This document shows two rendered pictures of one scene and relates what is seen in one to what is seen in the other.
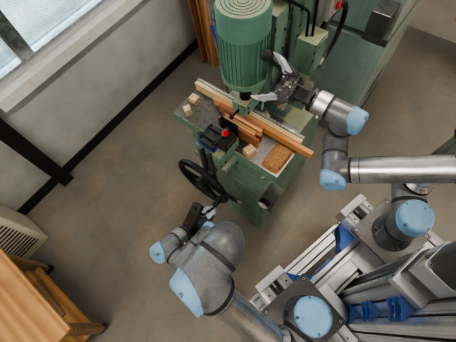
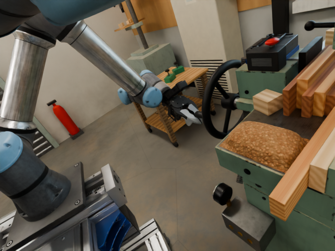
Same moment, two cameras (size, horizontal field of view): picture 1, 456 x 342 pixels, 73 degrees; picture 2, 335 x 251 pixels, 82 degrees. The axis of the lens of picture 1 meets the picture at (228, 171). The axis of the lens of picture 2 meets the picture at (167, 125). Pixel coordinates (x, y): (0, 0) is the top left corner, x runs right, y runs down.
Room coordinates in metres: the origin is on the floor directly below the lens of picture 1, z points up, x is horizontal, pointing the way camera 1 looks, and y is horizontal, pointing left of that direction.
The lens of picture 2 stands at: (0.55, -0.52, 1.19)
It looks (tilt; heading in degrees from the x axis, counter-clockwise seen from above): 32 degrees down; 108
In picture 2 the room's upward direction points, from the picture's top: 23 degrees counter-clockwise
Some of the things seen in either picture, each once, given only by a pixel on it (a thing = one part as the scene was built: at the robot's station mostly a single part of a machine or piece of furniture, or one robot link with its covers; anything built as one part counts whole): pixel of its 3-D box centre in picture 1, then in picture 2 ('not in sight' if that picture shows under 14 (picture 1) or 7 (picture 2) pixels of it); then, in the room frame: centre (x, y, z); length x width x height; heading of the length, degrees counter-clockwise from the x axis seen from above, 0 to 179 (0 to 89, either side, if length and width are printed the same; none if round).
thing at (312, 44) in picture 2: (225, 131); (296, 62); (0.76, -0.01, 0.95); 0.09 x 0.07 x 0.09; 45
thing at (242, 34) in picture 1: (243, 42); not in sight; (0.84, -0.12, 1.35); 0.18 x 0.18 x 0.31
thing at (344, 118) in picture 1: (345, 117); not in sight; (0.49, -0.36, 1.35); 0.11 x 0.08 x 0.09; 45
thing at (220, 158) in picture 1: (217, 145); (272, 74); (0.72, 0.03, 0.91); 0.15 x 0.14 x 0.09; 45
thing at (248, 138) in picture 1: (237, 131); (309, 77); (0.77, -0.07, 0.93); 0.22 x 0.01 x 0.06; 45
